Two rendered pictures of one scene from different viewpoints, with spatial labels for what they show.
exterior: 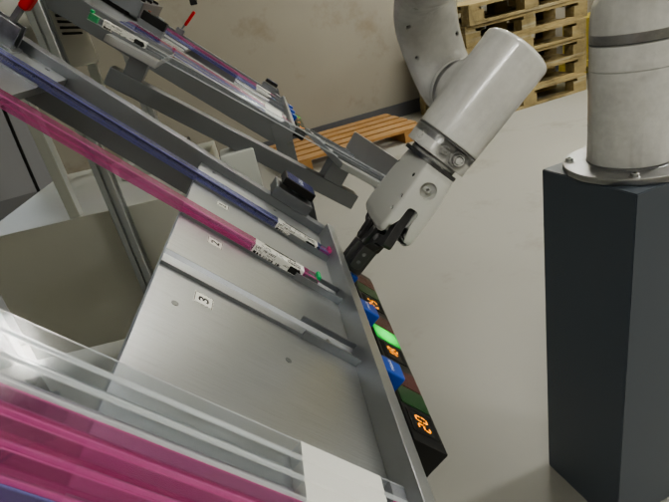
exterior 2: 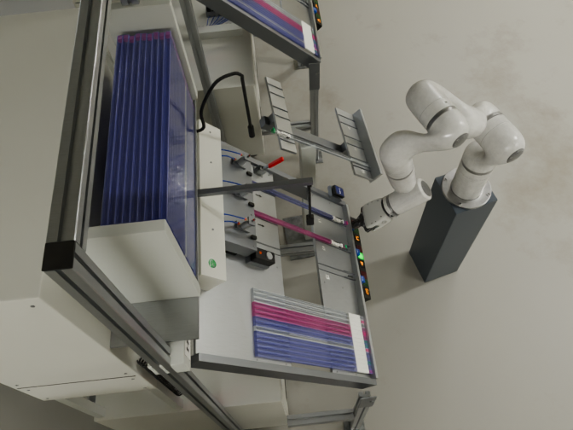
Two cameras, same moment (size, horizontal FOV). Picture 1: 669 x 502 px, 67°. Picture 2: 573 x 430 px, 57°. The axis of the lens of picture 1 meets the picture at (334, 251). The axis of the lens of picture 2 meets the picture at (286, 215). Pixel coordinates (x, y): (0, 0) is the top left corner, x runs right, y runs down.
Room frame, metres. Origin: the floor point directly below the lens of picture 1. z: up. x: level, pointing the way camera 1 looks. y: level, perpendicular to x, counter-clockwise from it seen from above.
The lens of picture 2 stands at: (-0.36, 0.19, 2.51)
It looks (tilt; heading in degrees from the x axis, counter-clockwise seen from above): 61 degrees down; 2
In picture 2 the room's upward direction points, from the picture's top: 6 degrees counter-clockwise
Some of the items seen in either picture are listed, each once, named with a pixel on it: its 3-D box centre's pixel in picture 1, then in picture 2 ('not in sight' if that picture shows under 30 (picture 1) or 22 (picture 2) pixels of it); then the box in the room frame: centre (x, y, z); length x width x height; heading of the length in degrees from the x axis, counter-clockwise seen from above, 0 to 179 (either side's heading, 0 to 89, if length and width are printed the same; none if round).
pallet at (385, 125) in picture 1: (342, 141); not in sight; (3.99, -0.25, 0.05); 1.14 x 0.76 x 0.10; 107
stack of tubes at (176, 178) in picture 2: not in sight; (156, 154); (0.38, 0.51, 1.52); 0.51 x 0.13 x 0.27; 3
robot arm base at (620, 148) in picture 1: (632, 104); (471, 175); (0.73, -0.48, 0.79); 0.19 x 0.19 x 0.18
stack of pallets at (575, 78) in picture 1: (497, 51); not in sight; (4.38, -1.68, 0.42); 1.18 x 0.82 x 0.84; 107
